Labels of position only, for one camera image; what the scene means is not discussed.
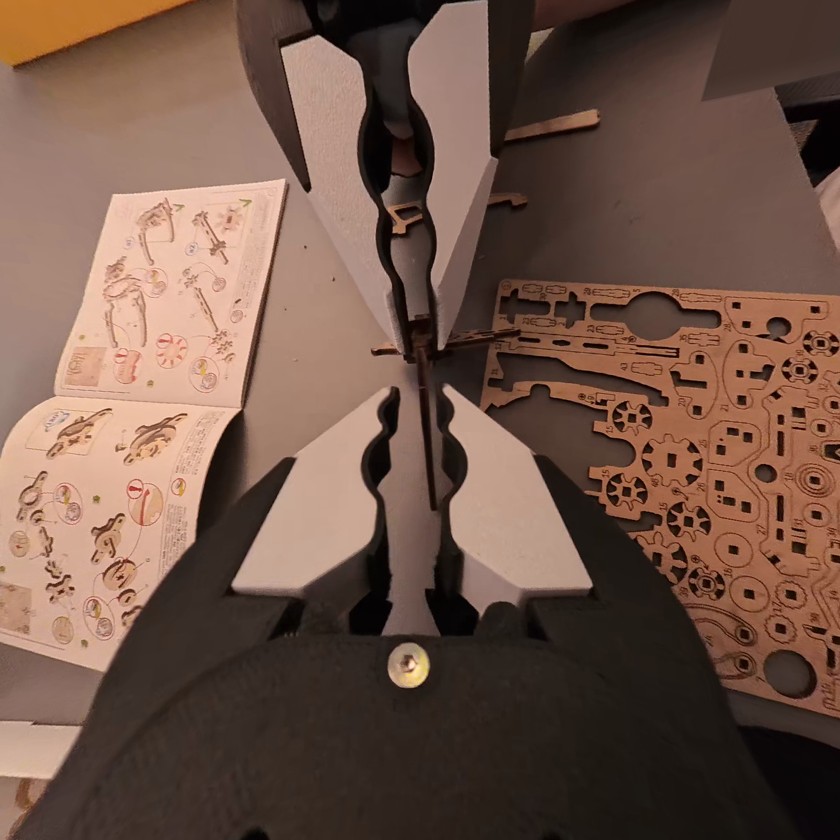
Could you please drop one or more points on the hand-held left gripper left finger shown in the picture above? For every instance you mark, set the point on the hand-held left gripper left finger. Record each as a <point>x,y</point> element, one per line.
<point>308,525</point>

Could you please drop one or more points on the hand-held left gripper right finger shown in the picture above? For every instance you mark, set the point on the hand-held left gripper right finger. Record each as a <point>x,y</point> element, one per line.
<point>518,525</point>

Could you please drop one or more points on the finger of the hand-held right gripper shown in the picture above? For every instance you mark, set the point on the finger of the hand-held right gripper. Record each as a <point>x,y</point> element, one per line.
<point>334,197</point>
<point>459,164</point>

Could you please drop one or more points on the toothed wooden model part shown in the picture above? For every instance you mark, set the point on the toothed wooden model part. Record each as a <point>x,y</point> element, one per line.
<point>485,336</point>

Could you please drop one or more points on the angled wooden model part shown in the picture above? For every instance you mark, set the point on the angled wooden model part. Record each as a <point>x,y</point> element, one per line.
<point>410,213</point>

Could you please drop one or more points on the long wooden model strip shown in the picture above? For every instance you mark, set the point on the long wooden model strip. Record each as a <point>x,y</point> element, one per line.
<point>558,124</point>

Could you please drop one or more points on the laser-cut wooden parts sheet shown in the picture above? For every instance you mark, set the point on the laser-cut wooden parts sheet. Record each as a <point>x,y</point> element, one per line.
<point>745,472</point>

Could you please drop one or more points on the illustrated instruction booklet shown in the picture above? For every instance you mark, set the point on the illustrated instruction booklet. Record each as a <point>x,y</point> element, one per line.
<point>164,295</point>

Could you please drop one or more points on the yellow box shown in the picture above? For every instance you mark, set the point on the yellow box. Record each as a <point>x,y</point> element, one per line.
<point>65,26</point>

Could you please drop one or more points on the white cardboard box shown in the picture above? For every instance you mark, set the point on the white cardboard box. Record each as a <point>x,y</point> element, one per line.
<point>33,748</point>

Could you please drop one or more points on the dark cloth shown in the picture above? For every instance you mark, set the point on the dark cloth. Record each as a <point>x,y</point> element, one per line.
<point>800,787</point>
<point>817,170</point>

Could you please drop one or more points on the pile of tan rubber bands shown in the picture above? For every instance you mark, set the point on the pile of tan rubber bands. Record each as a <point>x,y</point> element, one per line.
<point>23,800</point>

